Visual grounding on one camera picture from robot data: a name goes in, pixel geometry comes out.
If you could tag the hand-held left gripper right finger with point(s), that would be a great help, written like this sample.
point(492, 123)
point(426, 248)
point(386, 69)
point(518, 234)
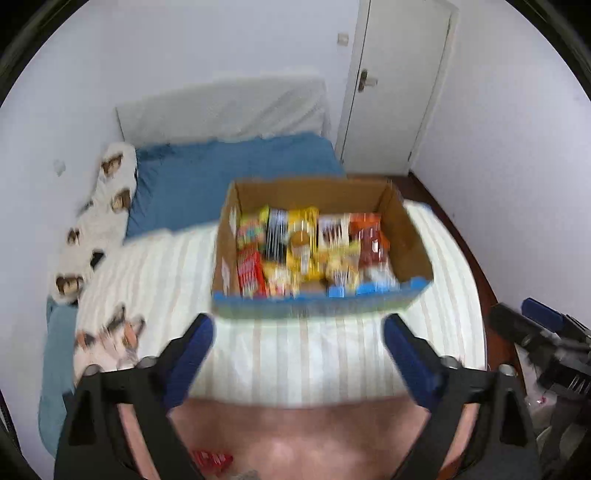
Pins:
point(406, 355)

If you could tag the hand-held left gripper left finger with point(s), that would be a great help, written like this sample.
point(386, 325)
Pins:
point(194, 350)

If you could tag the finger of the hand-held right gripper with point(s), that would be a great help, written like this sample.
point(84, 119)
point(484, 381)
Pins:
point(521, 323)
point(545, 311)

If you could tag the cardboard box with blue print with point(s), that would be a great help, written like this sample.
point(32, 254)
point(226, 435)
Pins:
point(415, 249)

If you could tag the cream striped blanket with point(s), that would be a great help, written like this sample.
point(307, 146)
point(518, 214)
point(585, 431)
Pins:
point(323, 360)

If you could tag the red snack packet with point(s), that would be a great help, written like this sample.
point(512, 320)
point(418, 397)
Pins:
point(212, 460)

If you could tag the group of assorted snack packets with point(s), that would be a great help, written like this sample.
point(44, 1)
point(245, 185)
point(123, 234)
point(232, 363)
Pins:
point(318, 254)

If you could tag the cat print white cloth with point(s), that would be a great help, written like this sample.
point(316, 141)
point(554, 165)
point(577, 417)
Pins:
point(108, 194)

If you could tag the white pillow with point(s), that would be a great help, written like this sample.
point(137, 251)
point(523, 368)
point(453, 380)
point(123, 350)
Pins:
point(221, 108)

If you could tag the white door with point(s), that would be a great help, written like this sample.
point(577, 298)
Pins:
point(397, 83)

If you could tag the brown wooden bed frame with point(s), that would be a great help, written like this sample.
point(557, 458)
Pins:
point(466, 240)

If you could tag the white light switch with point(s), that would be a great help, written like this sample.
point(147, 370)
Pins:
point(344, 39)

